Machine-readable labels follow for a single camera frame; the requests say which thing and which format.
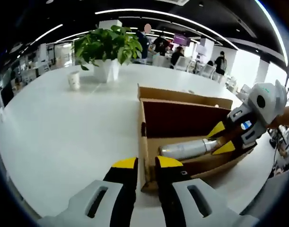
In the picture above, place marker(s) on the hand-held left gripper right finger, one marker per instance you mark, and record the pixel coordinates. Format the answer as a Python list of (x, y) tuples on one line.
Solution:
[(182, 208)]

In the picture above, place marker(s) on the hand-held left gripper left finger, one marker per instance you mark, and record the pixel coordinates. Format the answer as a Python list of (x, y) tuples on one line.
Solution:
[(101, 205)]

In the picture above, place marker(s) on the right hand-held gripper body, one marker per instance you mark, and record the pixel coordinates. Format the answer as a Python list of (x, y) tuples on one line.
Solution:
[(269, 99)]

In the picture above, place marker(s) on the brown cardboard shoe box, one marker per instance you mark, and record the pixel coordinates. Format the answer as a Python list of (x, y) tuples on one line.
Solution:
[(182, 94)]

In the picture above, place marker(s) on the white office chair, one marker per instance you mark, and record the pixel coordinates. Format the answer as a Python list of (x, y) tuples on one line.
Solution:
[(208, 70), (183, 64)]

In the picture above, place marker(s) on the long curved ceiling light strip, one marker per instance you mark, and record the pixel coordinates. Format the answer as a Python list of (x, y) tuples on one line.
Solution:
[(170, 17)]

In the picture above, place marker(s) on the white paper cup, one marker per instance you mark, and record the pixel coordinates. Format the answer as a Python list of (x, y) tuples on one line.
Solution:
[(74, 81)]

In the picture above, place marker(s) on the green potted plant white pot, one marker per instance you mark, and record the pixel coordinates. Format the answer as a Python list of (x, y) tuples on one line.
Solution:
[(106, 47)]

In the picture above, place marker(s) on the purple wall screen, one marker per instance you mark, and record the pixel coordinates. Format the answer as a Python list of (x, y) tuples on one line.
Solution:
[(182, 39)]

